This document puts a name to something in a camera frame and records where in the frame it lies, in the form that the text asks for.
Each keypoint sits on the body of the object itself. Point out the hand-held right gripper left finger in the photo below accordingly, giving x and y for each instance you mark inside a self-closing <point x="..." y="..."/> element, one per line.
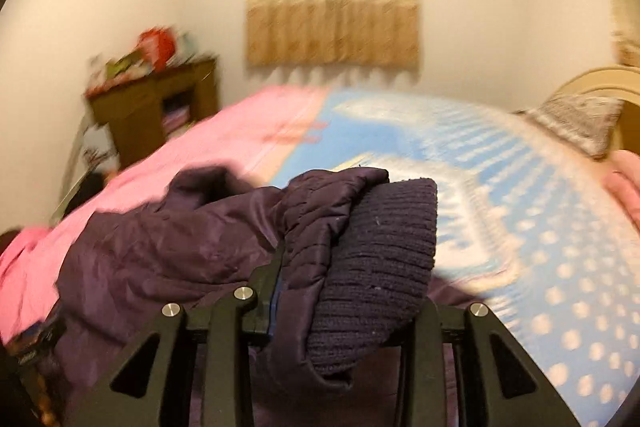
<point x="274" y="302"/>

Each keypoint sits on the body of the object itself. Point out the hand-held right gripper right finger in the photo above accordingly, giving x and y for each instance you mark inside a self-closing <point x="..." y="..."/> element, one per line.
<point x="425" y="342"/>

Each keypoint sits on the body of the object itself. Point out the purple quilted jacket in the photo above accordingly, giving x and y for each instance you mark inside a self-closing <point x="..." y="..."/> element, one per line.
<point x="200" y="237"/>

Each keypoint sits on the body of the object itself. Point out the blue dotted printed bedsheet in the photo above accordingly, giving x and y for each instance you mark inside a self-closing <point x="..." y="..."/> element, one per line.
<point x="525" y="227"/>

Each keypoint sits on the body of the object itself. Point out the pink blanket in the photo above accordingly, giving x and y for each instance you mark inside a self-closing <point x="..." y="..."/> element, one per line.
<point x="165" y="157"/>

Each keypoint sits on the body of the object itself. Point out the brown wooden desk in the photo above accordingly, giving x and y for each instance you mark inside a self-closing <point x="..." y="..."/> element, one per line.
<point x="135" y="107"/>

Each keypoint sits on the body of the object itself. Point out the striped patterned pillow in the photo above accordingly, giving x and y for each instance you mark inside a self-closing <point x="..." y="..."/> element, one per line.
<point x="580" y="122"/>

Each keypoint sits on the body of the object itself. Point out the red bag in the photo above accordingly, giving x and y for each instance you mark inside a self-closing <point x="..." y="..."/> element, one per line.
<point x="157" y="47"/>

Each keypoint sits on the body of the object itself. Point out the cream bed headboard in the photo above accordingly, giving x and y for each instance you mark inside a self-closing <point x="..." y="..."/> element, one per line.
<point x="610" y="79"/>

